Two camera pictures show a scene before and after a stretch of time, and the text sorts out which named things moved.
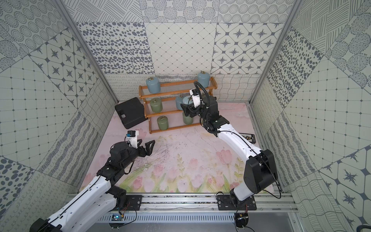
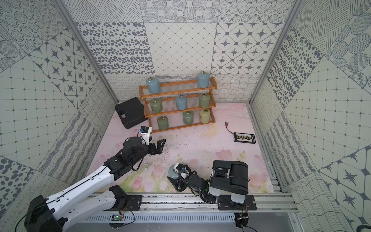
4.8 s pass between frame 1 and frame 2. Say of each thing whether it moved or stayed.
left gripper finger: moved
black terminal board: stayed
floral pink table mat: stayed
